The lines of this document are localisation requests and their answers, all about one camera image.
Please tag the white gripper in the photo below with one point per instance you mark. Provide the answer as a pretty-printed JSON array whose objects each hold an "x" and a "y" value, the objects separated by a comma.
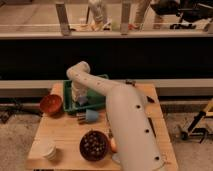
[{"x": 77, "y": 90}]

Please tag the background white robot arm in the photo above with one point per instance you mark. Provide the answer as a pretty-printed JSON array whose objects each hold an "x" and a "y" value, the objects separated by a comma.
[{"x": 99, "y": 12}]

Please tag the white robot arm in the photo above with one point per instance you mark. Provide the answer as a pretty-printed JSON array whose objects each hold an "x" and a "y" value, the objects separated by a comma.
[{"x": 125, "y": 107}]

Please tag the green plastic tray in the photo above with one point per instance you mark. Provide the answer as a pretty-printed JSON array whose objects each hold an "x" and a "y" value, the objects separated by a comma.
[{"x": 95, "y": 100}]

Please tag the blue cup with brush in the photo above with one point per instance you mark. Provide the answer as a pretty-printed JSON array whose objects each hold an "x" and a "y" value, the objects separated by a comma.
[{"x": 89, "y": 116}]

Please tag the orange bowl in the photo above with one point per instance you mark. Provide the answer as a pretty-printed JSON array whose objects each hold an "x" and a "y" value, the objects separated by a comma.
[{"x": 50, "y": 104}]

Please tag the dark brown speckled bowl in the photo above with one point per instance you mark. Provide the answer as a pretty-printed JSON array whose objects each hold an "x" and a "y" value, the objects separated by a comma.
[{"x": 94, "y": 146}]

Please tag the crumpled plastic wrapper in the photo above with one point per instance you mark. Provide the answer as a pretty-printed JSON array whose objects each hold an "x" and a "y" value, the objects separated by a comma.
[{"x": 115, "y": 158}]

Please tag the yellow black cart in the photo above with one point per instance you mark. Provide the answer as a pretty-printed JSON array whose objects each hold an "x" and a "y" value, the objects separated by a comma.
[{"x": 193, "y": 130}]

